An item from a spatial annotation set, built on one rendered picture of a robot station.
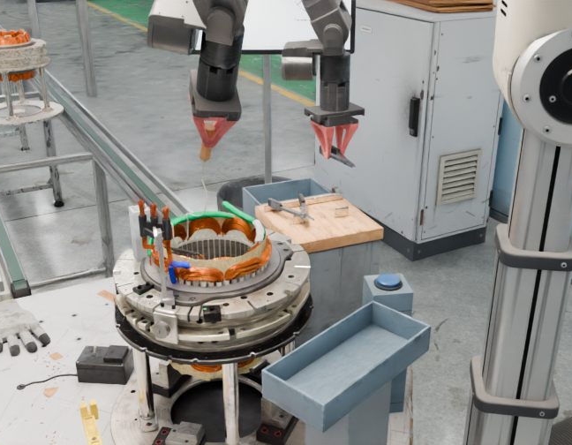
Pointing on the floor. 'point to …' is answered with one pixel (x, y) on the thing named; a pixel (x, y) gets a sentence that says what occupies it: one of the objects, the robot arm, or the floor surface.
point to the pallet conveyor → (3, 251)
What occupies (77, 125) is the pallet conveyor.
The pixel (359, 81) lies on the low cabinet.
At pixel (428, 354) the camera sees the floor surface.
